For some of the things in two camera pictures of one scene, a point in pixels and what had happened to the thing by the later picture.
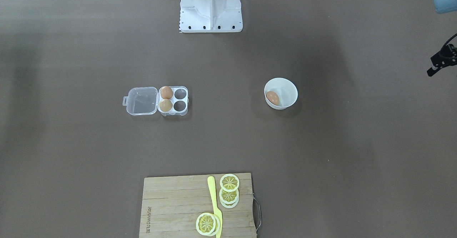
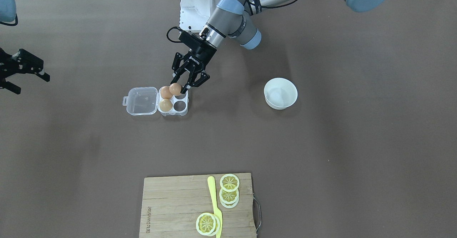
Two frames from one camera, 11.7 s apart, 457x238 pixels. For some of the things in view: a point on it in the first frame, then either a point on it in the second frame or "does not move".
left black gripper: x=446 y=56 -> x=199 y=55
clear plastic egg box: x=145 y=101 does not move
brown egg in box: x=166 y=92 does not move
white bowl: x=287 y=91 does not move
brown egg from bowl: x=273 y=97 -> x=175 y=89
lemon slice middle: x=229 y=197 does not move
